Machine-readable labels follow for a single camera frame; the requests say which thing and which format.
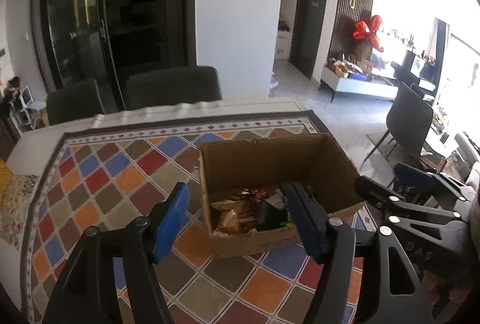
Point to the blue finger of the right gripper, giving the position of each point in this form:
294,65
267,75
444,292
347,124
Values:
409,180
378,196

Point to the colourful diamond pattern tablecloth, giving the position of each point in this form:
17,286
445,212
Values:
108,177

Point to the red bow decoration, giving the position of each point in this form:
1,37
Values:
368,31

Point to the brown cardboard box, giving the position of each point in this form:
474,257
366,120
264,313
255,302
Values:
260,169

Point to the white shelf with toys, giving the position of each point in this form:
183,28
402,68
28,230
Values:
283,40

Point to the black glass sliding door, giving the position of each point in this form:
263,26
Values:
111,40

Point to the dark grey chair by window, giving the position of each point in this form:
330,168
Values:
407,123

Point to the dark red striped snack packet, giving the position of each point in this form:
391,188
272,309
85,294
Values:
258,194

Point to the dark green cracker packet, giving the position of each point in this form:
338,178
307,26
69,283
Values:
273,214

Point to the white tv cabinet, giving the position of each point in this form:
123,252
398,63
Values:
339,86

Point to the yellow woven tissue box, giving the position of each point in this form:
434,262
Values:
6,177

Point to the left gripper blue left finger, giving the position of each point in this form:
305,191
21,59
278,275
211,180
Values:
167,220

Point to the dark grey dining chair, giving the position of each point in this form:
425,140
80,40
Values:
172,86
73,102

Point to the tan bread snack bag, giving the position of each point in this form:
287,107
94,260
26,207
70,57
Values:
234,217

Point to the floral placemat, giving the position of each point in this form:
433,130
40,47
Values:
15,206

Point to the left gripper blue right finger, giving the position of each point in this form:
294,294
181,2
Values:
310,219

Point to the person's right hand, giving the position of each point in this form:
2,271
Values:
463,292

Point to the dark grey dining chair right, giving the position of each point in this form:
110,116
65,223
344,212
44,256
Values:
172,86

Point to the dark grey dining chair left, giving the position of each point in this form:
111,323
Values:
73,102

